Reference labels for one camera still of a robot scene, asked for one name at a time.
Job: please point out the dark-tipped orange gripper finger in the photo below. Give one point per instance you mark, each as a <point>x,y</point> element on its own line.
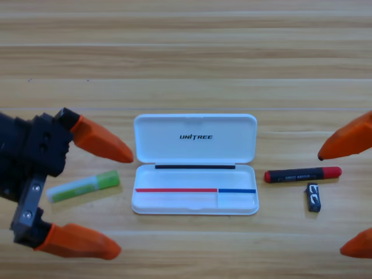
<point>348,141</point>

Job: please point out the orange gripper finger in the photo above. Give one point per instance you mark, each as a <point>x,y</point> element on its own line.
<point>78,241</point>

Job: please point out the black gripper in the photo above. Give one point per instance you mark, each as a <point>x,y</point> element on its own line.
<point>43,145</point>

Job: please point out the plain orange gripper finger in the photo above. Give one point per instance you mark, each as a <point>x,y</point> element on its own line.
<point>360,247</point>

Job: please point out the white Unitree pencil case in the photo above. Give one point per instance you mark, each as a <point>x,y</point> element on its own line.
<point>162,139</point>

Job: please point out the black marker with red cap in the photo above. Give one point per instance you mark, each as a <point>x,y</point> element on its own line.
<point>290,175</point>

